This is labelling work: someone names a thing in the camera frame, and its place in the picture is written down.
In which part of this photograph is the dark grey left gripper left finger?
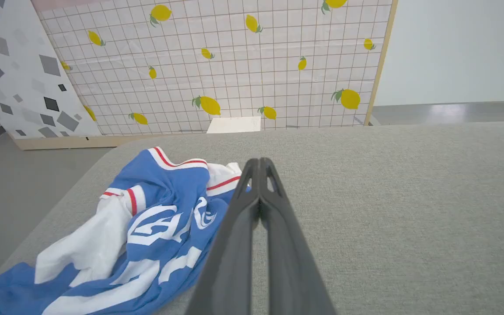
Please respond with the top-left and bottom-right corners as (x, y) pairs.
(185, 157), (260, 315)

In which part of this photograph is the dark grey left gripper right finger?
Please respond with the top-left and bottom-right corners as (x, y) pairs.
(259, 157), (336, 315)

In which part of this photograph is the blue white baseball jersey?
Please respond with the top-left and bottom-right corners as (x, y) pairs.
(0, 147), (250, 315)

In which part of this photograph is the white rectangular block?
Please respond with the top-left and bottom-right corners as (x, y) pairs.
(207, 116), (262, 134)

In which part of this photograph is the lemon print grid panel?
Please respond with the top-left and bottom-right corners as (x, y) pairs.
(37, 0), (399, 136)

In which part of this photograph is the grey terrazzo pattern panel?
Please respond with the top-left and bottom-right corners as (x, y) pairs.
(0, 0), (102, 140)

